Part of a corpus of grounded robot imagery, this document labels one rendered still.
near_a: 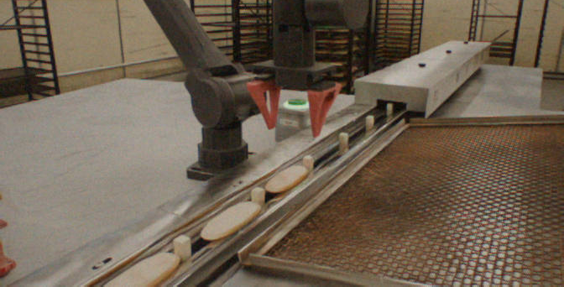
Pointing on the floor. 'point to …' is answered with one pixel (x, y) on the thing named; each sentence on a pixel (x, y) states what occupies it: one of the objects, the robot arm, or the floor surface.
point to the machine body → (501, 87)
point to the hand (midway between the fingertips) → (293, 127)
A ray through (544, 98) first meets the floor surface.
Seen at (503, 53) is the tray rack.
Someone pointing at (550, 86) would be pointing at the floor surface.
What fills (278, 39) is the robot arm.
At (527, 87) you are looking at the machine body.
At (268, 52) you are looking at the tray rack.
